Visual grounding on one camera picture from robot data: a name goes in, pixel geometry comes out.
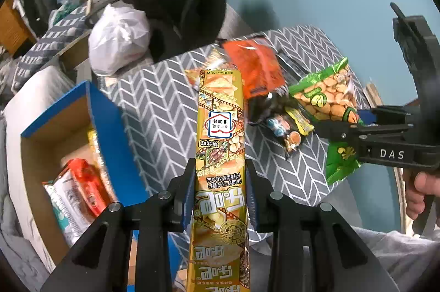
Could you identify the wooden bed frame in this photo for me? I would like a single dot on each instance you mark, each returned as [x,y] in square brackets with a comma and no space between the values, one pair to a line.
[74,51]

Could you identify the green peanut packet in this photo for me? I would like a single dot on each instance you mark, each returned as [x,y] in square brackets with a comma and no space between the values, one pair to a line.
[326,96]

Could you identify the black snack packet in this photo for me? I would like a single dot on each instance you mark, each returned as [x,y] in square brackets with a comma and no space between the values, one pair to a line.
[275,104]

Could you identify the wooden louvred wardrobe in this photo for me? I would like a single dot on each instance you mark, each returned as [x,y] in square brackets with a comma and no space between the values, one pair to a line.
[13,23]

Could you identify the dark cartoon candy packet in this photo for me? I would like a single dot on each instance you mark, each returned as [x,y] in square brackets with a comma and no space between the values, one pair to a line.
[285,137]

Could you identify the blue-grey patterned bedding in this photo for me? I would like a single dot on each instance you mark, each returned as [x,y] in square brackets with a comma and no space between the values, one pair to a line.
[51,37]

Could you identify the long yellow snack packet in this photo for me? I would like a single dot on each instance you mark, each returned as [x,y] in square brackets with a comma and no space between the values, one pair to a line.
[220,127]

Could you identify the orange snack packet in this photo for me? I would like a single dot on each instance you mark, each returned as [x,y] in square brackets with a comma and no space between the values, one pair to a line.
[254,65]

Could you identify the person's right hand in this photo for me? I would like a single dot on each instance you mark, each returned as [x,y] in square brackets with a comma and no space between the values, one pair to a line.
[416,185]

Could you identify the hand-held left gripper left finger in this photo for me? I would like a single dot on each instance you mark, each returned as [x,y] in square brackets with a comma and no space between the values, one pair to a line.
[187,195]

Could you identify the teal snack packet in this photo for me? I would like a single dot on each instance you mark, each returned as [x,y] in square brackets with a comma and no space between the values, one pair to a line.
[65,209]

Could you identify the orange-red snack packet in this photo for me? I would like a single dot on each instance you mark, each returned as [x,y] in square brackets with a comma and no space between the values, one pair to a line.
[86,185]

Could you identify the grey duvet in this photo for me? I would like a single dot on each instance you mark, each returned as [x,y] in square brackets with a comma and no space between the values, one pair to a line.
[13,244]

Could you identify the beige snack packet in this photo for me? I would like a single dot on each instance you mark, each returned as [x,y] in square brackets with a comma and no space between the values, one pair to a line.
[194,77]

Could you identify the person's grey trouser legs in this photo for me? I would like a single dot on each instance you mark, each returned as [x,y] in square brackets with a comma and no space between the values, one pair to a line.
[395,254]

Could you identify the cardboard box with blue rim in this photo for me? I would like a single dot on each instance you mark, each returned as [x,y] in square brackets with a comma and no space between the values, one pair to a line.
[113,140]

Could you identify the grey chevron tablecloth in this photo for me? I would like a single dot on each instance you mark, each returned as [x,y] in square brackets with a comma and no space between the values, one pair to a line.
[161,99]

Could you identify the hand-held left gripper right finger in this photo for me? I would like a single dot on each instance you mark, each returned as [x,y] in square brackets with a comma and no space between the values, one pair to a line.
[252,206]

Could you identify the teal plastic bag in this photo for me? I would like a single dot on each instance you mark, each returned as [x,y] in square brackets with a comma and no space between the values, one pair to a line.
[67,4]

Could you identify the white plastic bag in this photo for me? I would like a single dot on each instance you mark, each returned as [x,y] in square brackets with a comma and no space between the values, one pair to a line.
[117,37]

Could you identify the yellow foil snack packet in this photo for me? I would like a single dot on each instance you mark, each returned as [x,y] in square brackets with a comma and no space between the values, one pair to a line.
[96,154]

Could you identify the small yellow black packet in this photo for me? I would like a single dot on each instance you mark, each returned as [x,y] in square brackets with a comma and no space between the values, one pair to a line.
[299,121]

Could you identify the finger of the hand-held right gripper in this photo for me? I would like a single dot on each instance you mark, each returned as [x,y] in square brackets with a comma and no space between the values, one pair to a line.
[340,132]
[426,65]

